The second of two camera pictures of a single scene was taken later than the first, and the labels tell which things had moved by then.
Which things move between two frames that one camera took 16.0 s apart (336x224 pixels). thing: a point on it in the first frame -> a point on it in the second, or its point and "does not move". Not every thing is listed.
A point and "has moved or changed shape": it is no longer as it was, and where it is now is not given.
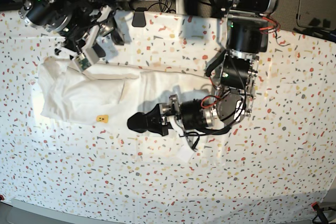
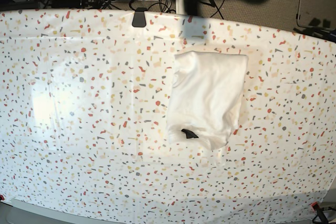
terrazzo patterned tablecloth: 281,160 does not move
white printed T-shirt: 109,94 has moved or changed shape
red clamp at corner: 315,206 does not move
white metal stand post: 180,2 does not move
